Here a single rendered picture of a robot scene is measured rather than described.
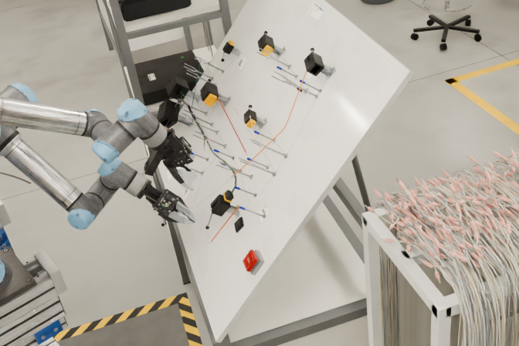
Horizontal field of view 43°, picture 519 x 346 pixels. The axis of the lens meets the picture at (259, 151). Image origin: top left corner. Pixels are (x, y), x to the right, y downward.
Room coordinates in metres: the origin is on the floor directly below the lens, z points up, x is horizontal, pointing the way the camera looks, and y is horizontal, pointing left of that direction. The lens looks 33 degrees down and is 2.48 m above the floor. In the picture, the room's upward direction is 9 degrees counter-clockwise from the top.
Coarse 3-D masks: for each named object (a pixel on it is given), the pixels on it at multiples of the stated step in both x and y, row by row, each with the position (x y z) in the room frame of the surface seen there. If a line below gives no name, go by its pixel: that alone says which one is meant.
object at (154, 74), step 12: (156, 60) 3.03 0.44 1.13; (168, 60) 3.01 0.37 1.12; (180, 60) 2.98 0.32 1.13; (192, 60) 2.96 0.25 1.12; (144, 72) 2.92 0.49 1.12; (156, 72) 2.90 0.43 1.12; (168, 72) 2.87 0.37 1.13; (180, 72) 2.86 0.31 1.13; (192, 72) 2.84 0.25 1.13; (144, 84) 2.78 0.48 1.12; (156, 84) 2.76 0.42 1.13; (192, 84) 2.73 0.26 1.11; (144, 96) 2.69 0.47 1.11; (156, 96) 2.70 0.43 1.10; (168, 96) 2.71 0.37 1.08
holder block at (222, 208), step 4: (220, 196) 1.77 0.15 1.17; (216, 200) 1.77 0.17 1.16; (220, 200) 1.75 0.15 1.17; (212, 204) 1.77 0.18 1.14; (216, 204) 1.76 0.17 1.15; (220, 204) 1.74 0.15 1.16; (224, 204) 1.74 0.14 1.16; (212, 208) 1.76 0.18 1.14; (216, 208) 1.74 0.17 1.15; (220, 208) 1.74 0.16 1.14; (224, 208) 1.75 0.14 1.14; (228, 208) 1.75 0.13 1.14; (212, 212) 1.75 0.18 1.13; (216, 212) 1.75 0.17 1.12; (220, 212) 1.75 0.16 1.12; (224, 212) 1.75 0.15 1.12
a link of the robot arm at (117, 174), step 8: (120, 160) 1.82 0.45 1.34; (104, 168) 1.78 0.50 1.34; (112, 168) 1.78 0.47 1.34; (120, 168) 1.79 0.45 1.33; (128, 168) 1.80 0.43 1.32; (104, 176) 1.78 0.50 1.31; (112, 176) 1.77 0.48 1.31; (120, 176) 1.77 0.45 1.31; (128, 176) 1.78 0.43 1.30; (104, 184) 1.79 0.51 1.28; (112, 184) 1.78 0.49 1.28; (120, 184) 1.77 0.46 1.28; (128, 184) 1.76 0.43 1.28
